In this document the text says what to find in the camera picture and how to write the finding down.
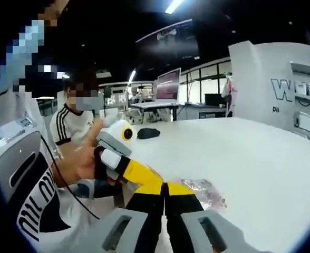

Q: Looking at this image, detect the thin black cable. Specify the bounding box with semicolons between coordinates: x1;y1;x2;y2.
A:
40;134;101;221

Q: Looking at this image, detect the grey low cabinet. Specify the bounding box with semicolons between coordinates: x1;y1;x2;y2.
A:
178;104;234;121

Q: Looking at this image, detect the black panel with light strip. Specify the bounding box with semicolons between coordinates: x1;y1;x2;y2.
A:
164;0;184;14

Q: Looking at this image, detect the large tilted display screen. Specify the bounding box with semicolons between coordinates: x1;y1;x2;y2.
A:
156;67;182;101

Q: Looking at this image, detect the white pink garment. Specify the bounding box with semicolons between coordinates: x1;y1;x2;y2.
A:
221;76;237;116

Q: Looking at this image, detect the grey white chest-worn device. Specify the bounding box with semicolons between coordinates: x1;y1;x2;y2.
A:
0;115;56;201

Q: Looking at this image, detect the short ceiling light tube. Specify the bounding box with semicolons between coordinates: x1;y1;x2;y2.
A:
128;67;137;86

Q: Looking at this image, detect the grey metal shelf rack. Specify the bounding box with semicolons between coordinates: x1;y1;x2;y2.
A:
289;61;310;145

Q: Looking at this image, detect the person in white shirt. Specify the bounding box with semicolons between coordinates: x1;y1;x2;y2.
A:
0;86;113;253

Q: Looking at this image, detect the flat black object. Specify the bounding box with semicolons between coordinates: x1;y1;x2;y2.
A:
138;127;161;140

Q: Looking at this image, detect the small black monitor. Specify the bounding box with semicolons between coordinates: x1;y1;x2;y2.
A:
204;93;222;106

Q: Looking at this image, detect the hanging dark ceiling screen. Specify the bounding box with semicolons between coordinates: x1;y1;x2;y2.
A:
134;18;201;62

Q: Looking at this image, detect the grey desk with dark legs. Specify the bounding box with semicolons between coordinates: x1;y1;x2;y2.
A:
130;101;180;124

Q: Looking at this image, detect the clear resealable plastic bag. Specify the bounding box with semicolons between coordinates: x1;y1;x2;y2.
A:
180;178;227;211

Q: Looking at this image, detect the white lettered partition panel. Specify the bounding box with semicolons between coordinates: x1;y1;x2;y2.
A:
228;41;310;144

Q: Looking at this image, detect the row of white storage bins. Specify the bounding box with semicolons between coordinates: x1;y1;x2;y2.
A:
294;85;310;137

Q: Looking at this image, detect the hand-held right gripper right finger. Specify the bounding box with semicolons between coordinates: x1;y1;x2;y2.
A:
165;181;256;253

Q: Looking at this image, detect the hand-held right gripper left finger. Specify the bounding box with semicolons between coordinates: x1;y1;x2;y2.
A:
101;182;165;253

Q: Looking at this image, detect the person's left hand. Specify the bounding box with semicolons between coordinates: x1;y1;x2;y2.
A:
74;120;105;184

